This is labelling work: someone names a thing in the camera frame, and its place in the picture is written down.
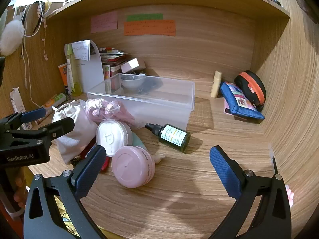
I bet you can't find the green sticky note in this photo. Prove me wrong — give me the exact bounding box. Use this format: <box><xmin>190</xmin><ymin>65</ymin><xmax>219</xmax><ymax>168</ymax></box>
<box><xmin>126</xmin><ymin>13</ymin><xmax>163</xmax><ymax>22</ymax></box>

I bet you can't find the white fluffy pompom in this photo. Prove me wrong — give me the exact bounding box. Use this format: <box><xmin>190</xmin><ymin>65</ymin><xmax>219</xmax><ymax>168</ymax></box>
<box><xmin>0</xmin><ymin>21</ymin><xmax>25</xmax><ymax>55</ymax></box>

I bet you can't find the white paper board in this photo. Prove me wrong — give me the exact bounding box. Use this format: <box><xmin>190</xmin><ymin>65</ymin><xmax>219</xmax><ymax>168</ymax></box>
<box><xmin>75</xmin><ymin>40</ymin><xmax>105</xmax><ymax>93</ymax></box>

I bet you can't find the white bowl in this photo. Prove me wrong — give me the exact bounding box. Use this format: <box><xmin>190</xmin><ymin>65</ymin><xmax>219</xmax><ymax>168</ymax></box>
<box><xmin>121</xmin><ymin>76</ymin><xmax>144</xmax><ymax>91</ymax></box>

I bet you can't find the cream lip balm tube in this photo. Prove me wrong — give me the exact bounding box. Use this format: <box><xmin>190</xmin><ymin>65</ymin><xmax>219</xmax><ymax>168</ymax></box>
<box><xmin>211</xmin><ymin>70</ymin><xmax>222</xmax><ymax>98</ymax></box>

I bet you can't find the dark green spray bottle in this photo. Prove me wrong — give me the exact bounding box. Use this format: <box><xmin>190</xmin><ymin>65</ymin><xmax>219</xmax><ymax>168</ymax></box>
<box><xmin>145</xmin><ymin>122</ymin><xmax>191</xmax><ymax>153</ymax></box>

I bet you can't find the white printed receipt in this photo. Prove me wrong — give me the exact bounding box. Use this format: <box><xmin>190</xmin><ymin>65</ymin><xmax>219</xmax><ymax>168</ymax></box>
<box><xmin>72</xmin><ymin>39</ymin><xmax>91</xmax><ymax>61</ymax></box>

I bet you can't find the clear plastic storage bin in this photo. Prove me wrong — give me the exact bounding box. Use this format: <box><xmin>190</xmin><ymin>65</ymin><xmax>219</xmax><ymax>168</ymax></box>
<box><xmin>86</xmin><ymin>73</ymin><xmax>195</xmax><ymax>130</ymax></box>

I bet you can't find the orange cream tube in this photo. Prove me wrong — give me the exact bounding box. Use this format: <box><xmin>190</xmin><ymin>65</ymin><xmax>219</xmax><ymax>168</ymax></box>
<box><xmin>58</xmin><ymin>63</ymin><xmax>70</xmax><ymax>94</ymax></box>

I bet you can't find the pink sticky note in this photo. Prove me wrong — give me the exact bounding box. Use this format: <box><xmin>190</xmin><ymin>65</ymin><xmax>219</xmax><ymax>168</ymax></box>
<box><xmin>90</xmin><ymin>11</ymin><xmax>118</xmax><ymax>33</ymax></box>

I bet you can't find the yellow liquid bottle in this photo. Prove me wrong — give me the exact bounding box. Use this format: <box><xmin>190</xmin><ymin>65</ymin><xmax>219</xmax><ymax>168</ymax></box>
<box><xmin>64</xmin><ymin>43</ymin><xmax>83</xmax><ymax>96</ymax></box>

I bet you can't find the pink soft object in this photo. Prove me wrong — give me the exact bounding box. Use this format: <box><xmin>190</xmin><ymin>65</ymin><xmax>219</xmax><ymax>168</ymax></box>
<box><xmin>285</xmin><ymin>184</ymin><xmax>295</xmax><ymax>207</ymax></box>

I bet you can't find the white round jar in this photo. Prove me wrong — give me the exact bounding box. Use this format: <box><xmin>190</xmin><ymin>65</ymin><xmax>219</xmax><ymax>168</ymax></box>
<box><xmin>96</xmin><ymin>120</ymin><xmax>133</xmax><ymax>157</ymax></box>

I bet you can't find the black orange round case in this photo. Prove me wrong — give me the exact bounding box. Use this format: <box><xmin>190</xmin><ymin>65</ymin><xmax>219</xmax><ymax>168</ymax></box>
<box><xmin>234</xmin><ymin>70</ymin><xmax>267</xmax><ymax>112</ymax></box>

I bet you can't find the frosted plastic cup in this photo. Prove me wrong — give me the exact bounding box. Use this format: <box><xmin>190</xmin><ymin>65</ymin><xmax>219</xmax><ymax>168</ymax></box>
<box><xmin>111</xmin><ymin>146</ymin><xmax>156</xmax><ymax>188</ymax></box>

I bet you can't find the white cable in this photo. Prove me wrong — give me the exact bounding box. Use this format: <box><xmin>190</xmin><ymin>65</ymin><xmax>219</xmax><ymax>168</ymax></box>
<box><xmin>14</xmin><ymin>5</ymin><xmax>48</xmax><ymax>107</ymax></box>

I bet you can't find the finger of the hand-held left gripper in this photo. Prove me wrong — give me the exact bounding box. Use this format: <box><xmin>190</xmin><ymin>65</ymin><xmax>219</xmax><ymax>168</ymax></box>
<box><xmin>37</xmin><ymin>117</ymin><xmax>76</xmax><ymax>141</ymax></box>
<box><xmin>0</xmin><ymin>108</ymin><xmax>47</xmax><ymax>131</ymax></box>

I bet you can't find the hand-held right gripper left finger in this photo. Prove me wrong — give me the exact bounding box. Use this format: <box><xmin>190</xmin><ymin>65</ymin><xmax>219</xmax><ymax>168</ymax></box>
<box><xmin>23</xmin><ymin>145</ymin><xmax>107</xmax><ymax>239</ymax></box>

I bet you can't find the fruit print box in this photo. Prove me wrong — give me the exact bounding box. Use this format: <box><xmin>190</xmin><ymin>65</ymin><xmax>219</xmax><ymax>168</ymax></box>
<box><xmin>103</xmin><ymin>64</ymin><xmax>111</xmax><ymax>92</ymax></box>

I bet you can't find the mint white oval eraser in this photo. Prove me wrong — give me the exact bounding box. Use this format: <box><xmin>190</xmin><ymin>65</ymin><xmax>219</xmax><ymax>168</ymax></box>
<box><xmin>131</xmin><ymin>132</ymin><xmax>146</xmax><ymax>150</ymax></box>

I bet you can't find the stack of booklets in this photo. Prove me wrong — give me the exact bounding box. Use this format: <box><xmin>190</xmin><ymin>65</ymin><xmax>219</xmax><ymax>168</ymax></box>
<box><xmin>91</xmin><ymin>47</ymin><xmax>130</xmax><ymax>71</ymax></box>

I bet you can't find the orange sticky note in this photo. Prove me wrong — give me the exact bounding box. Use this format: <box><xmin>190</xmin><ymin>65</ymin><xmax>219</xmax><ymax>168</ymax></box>
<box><xmin>124</xmin><ymin>20</ymin><xmax>176</xmax><ymax>37</ymax></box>

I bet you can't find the person's left hand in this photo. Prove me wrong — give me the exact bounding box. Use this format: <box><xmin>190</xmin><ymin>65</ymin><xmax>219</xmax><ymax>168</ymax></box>
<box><xmin>14</xmin><ymin>176</ymin><xmax>27</xmax><ymax>209</ymax></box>

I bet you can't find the blue zip pouch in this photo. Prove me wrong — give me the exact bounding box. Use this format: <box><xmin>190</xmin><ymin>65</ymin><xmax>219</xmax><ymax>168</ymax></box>
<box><xmin>219</xmin><ymin>82</ymin><xmax>265</xmax><ymax>123</ymax></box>

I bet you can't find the black white lace headband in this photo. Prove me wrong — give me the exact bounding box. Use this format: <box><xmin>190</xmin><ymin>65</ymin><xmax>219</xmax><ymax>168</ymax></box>
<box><xmin>32</xmin><ymin>1</ymin><xmax>48</xmax><ymax>34</ymax></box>

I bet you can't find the white carton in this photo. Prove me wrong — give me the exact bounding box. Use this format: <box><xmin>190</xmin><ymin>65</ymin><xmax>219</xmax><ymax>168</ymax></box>
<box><xmin>10</xmin><ymin>87</ymin><xmax>27</xmax><ymax>130</ymax></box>

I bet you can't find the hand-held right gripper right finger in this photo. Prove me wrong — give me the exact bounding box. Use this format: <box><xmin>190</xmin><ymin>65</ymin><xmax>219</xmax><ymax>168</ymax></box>
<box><xmin>209</xmin><ymin>145</ymin><xmax>292</xmax><ymax>239</ymax></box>

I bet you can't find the green orange tube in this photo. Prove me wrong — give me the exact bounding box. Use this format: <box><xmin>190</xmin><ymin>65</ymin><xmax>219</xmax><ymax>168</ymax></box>
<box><xmin>35</xmin><ymin>93</ymin><xmax>67</xmax><ymax>126</ymax></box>

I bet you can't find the pink knitted items bag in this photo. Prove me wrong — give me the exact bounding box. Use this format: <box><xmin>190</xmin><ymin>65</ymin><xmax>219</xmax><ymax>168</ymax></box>
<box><xmin>85</xmin><ymin>98</ymin><xmax>136</xmax><ymax>127</ymax></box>

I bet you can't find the small white box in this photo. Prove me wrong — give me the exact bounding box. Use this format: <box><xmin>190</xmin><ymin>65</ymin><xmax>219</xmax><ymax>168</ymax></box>
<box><xmin>121</xmin><ymin>58</ymin><xmax>146</xmax><ymax>74</ymax></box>

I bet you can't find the pink phone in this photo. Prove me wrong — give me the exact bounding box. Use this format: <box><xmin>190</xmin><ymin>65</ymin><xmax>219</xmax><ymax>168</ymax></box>
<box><xmin>224</xmin><ymin>100</ymin><xmax>247</xmax><ymax>121</ymax></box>

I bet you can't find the white drawstring pouch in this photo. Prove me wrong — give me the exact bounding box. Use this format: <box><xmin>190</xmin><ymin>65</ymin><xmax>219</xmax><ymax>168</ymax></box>
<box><xmin>51</xmin><ymin>100</ymin><xmax>99</xmax><ymax>165</ymax></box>

